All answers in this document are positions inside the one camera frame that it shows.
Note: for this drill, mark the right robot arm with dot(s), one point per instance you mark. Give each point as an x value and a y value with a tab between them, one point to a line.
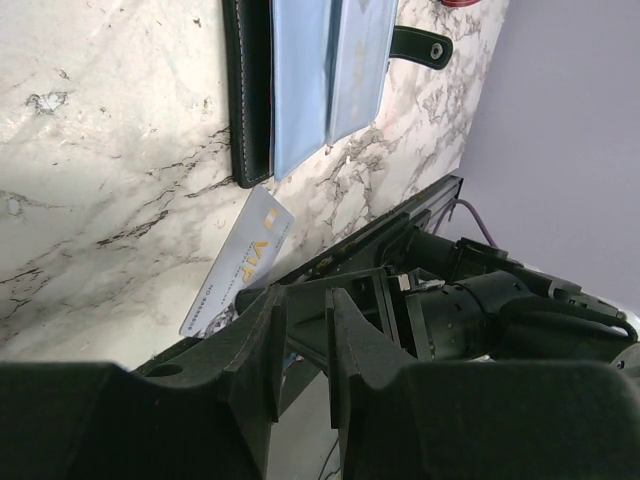
464	300

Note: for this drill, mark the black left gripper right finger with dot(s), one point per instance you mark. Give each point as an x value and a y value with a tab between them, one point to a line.
400	418

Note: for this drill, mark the red leather card holder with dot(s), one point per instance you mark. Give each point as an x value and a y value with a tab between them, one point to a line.
459	3

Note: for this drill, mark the silver VIP credit card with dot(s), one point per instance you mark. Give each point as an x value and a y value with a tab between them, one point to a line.
244	260

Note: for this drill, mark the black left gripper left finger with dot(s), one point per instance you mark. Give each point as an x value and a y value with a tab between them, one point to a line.
206	413

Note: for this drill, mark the black leather card holder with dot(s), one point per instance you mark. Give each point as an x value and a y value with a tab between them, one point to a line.
302	75

